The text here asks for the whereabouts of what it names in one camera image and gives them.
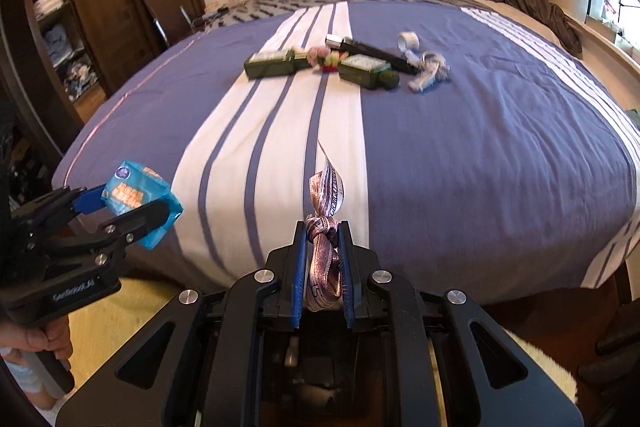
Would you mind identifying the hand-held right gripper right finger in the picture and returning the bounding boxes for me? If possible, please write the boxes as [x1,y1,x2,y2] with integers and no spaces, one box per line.
[337,221,587,427]

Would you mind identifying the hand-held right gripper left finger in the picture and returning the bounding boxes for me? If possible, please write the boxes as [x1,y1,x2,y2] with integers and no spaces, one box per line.
[55,221,308,427]

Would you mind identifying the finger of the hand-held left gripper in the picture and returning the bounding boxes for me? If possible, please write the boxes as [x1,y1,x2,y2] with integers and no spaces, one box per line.
[10,187,109,239]
[64,199,172,267]

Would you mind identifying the blue snack packet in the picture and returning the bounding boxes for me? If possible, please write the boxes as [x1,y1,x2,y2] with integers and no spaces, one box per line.
[102,161,185,251]

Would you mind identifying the pink patterned ribbon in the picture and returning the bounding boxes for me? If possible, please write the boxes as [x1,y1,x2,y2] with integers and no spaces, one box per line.
[306,139,347,313]

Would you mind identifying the green glass bottle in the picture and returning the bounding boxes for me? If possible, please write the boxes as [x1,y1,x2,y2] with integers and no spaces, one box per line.
[244,48,314,81]
[338,57,401,92]

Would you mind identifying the pink flower bundle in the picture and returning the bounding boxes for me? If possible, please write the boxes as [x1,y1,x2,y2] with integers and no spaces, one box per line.
[306,46,344,73]

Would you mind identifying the grey braided cord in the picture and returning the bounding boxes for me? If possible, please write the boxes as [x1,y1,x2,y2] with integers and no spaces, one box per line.
[404,50,451,94]

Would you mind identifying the long black box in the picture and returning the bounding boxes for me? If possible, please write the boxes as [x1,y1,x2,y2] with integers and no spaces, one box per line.
[325,34,422,76]

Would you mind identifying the person's left hand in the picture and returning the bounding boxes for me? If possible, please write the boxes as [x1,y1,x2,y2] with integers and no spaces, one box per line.
[5,316,74,363]

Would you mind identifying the blue white striped blanket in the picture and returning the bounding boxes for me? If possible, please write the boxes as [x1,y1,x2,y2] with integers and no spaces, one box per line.
[52,0,640,304]

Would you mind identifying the white fluffy rug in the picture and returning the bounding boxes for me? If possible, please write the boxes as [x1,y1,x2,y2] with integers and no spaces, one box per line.
[499,326,579,404]

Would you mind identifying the grey patterned bedsheet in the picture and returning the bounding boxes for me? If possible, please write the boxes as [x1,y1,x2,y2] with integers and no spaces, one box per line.
[199,0,472,30]

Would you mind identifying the black chair base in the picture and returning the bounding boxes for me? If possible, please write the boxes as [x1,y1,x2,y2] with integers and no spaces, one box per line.
[579,321,640,389]

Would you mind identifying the beige window ledge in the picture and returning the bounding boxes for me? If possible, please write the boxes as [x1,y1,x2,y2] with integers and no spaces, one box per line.
[564,7,640,80]

